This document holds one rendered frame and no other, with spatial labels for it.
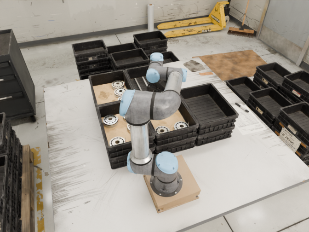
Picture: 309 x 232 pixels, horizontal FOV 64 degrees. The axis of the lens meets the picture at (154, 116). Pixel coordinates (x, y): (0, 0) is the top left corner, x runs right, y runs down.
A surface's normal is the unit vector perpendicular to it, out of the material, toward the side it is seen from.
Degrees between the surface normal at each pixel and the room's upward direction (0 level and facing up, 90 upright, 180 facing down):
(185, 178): 4
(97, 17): 90
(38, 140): 0
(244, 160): 0
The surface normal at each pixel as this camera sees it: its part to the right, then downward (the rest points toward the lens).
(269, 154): 0.00, -0.73
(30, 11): 0.36, 0.64
